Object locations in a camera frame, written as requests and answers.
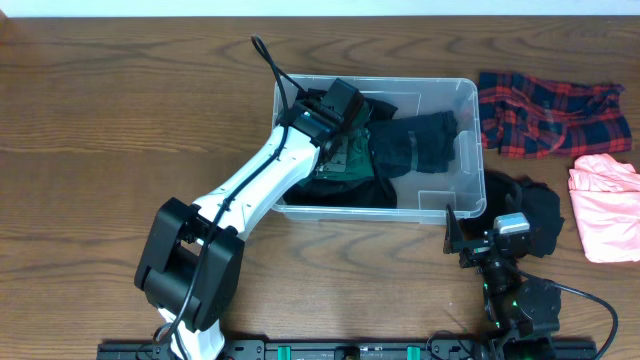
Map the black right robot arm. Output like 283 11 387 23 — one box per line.
450 230 561 360

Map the pink garment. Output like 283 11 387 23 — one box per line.
568 154 639 263

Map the black garment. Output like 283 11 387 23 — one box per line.
283 98 397 208
460 171 565 258

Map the clear plastic storage bin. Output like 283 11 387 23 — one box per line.
272 75 487 225

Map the red plaid shirt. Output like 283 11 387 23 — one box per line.
477 72 632 159

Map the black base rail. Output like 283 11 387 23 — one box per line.
97 338 599 360

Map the navy garment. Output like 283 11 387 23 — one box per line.
367 111 458 178

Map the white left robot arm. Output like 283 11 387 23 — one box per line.
134 100 364 359

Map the dark green garment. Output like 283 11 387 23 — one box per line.
315 102 373 182

